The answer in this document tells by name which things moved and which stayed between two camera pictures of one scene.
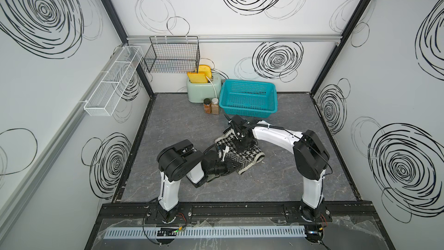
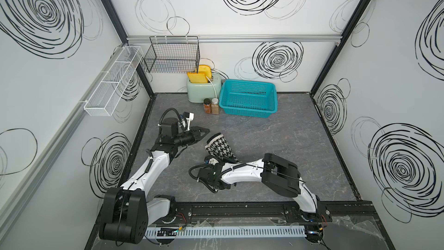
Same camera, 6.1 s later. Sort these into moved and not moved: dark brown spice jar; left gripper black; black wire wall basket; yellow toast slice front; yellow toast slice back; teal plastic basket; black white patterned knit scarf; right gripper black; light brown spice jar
Moved: black white patterned knit scarf; right gripper black; left gripper black
Not moved: yellow toast slice back; dark brown spice jar; black wire wall basket; light brown spice jar; yellow toast slice front; teal plastic basket
